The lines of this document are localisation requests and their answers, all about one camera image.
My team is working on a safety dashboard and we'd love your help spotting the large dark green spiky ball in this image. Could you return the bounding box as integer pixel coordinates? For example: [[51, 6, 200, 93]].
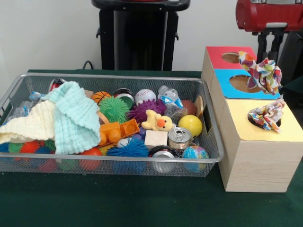
[[98, 96, 130, 124]]

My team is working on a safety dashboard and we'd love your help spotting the cream waffle cloth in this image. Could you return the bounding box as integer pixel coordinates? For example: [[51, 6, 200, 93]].
[[0, 100, 56, 144]]

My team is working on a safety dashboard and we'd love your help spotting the mint waffle cloth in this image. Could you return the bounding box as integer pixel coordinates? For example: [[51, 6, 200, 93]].
[[42, 81, 101, 155]]

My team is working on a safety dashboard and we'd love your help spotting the dark green tablecloth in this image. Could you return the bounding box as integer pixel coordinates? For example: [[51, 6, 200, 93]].
[[0, 69, 303, 227]]

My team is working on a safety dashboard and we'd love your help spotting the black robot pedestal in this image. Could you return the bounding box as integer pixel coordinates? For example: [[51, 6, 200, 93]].
[[91, 0, 191, 71]]

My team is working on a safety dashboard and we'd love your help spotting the colourful patterned cloth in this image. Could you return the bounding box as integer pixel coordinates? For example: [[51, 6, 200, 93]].
[[247, 96, 286, 134], [238, 51, 283, 96]]

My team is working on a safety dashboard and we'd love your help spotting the yellow duck plush toy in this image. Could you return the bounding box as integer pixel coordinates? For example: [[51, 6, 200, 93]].
[[142, 109, 176, 132]]

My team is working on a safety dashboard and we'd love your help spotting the yellow plastic ball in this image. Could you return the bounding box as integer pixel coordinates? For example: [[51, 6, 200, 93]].
[[178, 114, 204, 138]]

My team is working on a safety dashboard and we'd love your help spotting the black cable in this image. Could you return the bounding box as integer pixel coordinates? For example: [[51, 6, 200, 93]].
[[82, 60, 96, 70]]

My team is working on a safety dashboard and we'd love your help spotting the orange toy building brick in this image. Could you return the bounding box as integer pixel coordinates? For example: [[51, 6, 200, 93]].
[[98, 120, 140, 146]]

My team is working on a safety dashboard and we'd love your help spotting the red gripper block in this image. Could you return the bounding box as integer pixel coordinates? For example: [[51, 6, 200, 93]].
[[235, 0, 303, 62]]

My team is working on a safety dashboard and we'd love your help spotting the white ball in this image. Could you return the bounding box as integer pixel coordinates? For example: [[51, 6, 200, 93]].
[[134, 88, 157, 105]]

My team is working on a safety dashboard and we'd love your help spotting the open silver tin can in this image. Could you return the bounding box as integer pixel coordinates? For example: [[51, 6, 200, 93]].
[[168, 127, 193, 150]]

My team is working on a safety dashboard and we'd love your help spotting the shallow metal mesh bin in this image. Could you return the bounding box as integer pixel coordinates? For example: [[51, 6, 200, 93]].
[[0, 72, 225, 177]]

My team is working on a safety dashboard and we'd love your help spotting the wooden box with three holes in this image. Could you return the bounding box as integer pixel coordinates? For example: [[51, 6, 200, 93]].
[[200, 46, 303, 192]]

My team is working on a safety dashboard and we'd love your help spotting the purple spiky ball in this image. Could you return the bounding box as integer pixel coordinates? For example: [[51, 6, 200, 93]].
[[127, 99, 167, 123]]

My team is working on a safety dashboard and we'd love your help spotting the mini basketball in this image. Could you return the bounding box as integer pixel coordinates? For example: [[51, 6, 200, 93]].
[[91, 91, 112, 105]]

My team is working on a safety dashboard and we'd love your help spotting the black upright panel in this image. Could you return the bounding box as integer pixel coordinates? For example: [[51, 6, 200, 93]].
[[278, 30, 303, 89]]

